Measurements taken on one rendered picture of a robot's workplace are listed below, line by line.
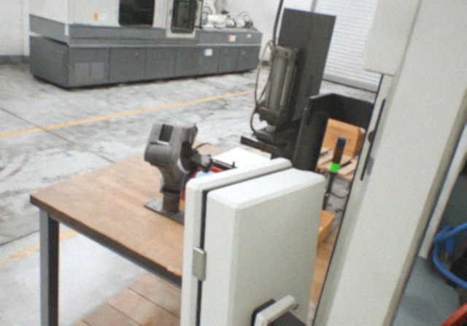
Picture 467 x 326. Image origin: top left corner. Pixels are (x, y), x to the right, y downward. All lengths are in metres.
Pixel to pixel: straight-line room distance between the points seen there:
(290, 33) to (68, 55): 5.08
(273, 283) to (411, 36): 0.31
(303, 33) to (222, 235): 1.26
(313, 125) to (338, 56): 10.69
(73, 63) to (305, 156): 6.07
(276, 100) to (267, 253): 1.16
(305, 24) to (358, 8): 9.48
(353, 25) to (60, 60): 7.19
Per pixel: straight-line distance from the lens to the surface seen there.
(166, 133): 1.26
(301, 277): 0.56
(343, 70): 11.17
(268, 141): 1.61
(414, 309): 1.24
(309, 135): 0.52
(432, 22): 0.36
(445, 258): 1.40
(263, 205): 0.43
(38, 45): 7.02
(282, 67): 1.57
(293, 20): 1.64
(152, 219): 1.46
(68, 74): 6.51
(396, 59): 0.37
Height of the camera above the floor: 1.65
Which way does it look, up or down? 20 degrees down
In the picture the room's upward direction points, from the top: 9 degrees clockwise
